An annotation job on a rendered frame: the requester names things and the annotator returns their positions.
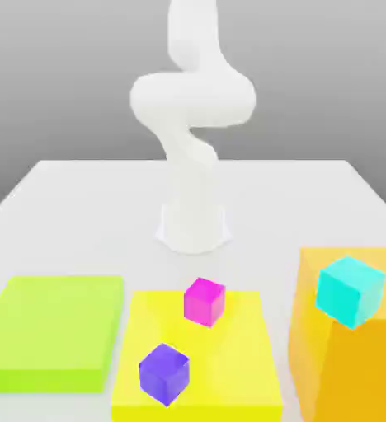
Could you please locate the small magenta cube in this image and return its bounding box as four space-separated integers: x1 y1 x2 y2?
183 276 227 329

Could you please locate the small cyan cube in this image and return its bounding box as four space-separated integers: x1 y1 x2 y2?
313 255 386 331

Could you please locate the large orange box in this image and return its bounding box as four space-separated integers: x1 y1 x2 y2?
287 246 386 422

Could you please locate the large yellow box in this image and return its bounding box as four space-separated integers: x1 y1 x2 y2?
111 290 285 422

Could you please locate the small purple cube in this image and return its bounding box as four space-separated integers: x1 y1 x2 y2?
138 342 191 408

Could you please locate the large lime green box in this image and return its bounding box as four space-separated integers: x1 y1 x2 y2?
0 274 125 395

